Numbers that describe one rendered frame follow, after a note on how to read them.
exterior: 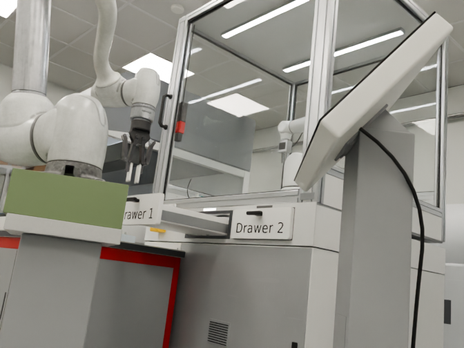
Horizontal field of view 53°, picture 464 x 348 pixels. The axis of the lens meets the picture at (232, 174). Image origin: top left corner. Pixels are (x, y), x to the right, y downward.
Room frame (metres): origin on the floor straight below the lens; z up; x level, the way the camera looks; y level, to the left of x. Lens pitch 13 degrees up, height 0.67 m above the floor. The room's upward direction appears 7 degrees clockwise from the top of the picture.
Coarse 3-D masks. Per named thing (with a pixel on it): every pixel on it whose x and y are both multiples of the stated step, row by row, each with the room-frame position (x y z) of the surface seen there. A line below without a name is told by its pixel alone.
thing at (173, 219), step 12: (168, 216) 1.64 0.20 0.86; (180, 216) 1.67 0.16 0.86; (192, 216) 1.71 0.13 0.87; (204, 216) 1.75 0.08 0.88; (156, 228) 1.90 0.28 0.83; (168, 228) 1.84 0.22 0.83; (180, 228) 1.78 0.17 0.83; (192, 228) 1.73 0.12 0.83; (204, 228) 1.75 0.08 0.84; (216, 228) 1.78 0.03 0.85
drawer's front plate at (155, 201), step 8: (144, 200) 1.66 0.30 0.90; (152, 200) 1.62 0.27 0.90; (160, 200) 1.59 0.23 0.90; (128, 208) 1.74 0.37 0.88; (136, 208) 1.70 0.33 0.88; (144, 208) 1.66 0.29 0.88; (160, 208) 1.59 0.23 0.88; (128, 216) 1.73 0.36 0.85; (136, 216) 1.69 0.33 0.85; (144, 216) 1.65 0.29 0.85; (152, 216) 1.61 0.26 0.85; (160, 216) 1.60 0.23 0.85; (128, 224) 1.73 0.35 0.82; (136, 224) 1.69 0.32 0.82; (144, 224) 1.65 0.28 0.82; (152, 224) 1.62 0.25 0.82
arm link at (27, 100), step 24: (24, 0) 1.30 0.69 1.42; (48, 0) 1.33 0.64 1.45; (24, 24) 1.31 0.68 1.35; (48, 24) 1.35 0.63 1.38; (24, 48) 1.31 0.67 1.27; (48, 48) 1.37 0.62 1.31; (24, 72) 1.32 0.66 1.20; (24, 96) 1.32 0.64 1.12; (0, 120) 1.33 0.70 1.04; (24, 120) 1.30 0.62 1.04; (0, 144) 1.34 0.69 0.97; (24, 144) 1.31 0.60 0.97
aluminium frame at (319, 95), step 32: (224, 0) 1.99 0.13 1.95; (320, 0) 1.54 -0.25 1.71; (320, 32) 1.53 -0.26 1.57; (320, 64) 1.52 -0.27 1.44; (320, 96) 1.52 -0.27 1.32; (160, 160) 2.25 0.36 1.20; (160, 192) 2.22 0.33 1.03; (288, 192) 1.59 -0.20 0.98; (320, 192) 1.52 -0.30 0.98; (416, 224) 1.95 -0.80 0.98
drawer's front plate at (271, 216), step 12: (240, 216) 1.75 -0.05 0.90; (252, 216) 1.70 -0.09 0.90; (264, 216) 1.65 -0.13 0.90; (276, 216) 1.61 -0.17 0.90; (288, 216) 1.57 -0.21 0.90; (240, 228) 1.74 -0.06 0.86; (252, 228) 1.69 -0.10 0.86; (264, 228) 1.65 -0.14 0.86; (276, 228) 1.60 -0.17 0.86; (288, 228) 1.56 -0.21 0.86
